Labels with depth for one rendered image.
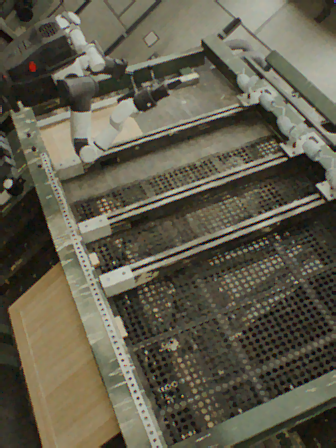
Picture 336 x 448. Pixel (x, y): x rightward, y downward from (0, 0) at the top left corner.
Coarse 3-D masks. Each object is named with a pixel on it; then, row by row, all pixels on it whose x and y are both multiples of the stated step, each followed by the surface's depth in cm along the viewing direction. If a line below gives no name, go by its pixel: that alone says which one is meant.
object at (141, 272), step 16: (320, 192) 218; (288, 208) 217; (304, 208) 216; (320, 208) 219; (240, 224) 213; (256, 224) 214; (272, 224) 213; (288, 224) 218; (208, 240) 210; (224, 240) 208; (240, 240) 212; (160, 256) 206; (176, 256) 205; (192, 256) 206; (208, 256) 211; (112, 272) 202; (128, 272) 202; (144, 272) 201; (160, 272) 205; (112, 288) 200; (128, 288) 204
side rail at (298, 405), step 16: (304, 384) 168; (320, 384) 168; (272, 400) 166; (288, 400) 165; (304, 400) 165; (320, 400) 164; (240, 416) 163; (256, 416) 163; (272, 416) 162; (288, 416) 162; (304, 416) 171; (208, 432) 161; (224, 432) 160; (240, 432) 160; (256, 432) 159; (272, 432) 169
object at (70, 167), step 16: (256, 80) 253; (240, 96) 265; (256, 96) 264; (272, 96) 263; (224, 112) 264; (240, 112) 264; (160, 128) 258; (176, 128) 258; (192, 128) 259; (208, 128) 263; (112, 144) 253; (128, 144) 253; (144, 144) 254; (160, 144) 258; (64, 160) 248; (80, 160) 247; (96, 160) 249; (112, 160) 253; (64, 176) 248
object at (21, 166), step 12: (0, 132) 264; (12, 132) 273; (0, 144) 255; (12, 144) 268; (0, 156) 251; (12, 156) 262; (24, 156) 257; (0, 168) 248; (12, 168) 252; (24, 168) 253; (0, 180) 261; (12, 180) 242; (24, 180) 242; (0, 192) 257; (12, 192) 242; (24, 192) 245; (0, 204) 245; (12, 204) 247
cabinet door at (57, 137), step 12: (108, 108) 282; (96, 120) 276; (108, 120) 276; (132, 120) 273; (48, 132) 273; (60, 132) 272; (96, 132) 270; (120, 132) 268; (132, 132) 267; (48, 144) 266; (60, 144) 266; (60, 156) 259; (72, 156) 258
